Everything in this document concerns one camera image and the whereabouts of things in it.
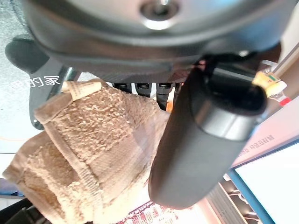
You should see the pink box with printed text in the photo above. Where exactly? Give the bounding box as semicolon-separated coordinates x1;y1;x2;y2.
231;97;299;169

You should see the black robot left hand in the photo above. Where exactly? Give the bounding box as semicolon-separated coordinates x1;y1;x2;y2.
22;0;294;209

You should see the red patterned mat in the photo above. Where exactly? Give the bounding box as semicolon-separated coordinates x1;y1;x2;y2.
120;200;165;224

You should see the yellow and white small packet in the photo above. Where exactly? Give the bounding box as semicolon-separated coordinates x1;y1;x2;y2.
251;71;288;97

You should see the brown slatted shelf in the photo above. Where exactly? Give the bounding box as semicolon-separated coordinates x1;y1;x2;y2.
205;174;261;224

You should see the grey mat with white lettering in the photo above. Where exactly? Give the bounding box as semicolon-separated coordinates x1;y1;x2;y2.
0;0;62;111

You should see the blue-framed white board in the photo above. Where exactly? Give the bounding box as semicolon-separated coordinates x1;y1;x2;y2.
228;143;299;224

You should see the brown terry cloth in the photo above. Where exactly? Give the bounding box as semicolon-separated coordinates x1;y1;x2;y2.
1;78;172;224

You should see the robot dark foot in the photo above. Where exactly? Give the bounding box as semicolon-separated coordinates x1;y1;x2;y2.
4;34;50;74

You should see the small red and white packet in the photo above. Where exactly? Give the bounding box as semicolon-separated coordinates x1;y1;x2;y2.
278;97;292;107

